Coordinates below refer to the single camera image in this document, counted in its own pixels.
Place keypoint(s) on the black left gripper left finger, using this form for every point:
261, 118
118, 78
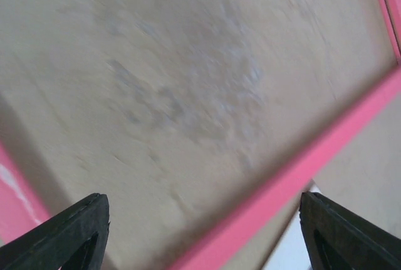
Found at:
76, 238

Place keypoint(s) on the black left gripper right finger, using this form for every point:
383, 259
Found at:
337, 238

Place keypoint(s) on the white mat board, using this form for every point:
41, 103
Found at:
290, 251

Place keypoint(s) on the pink picture frame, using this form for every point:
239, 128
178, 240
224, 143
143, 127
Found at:
21, 210

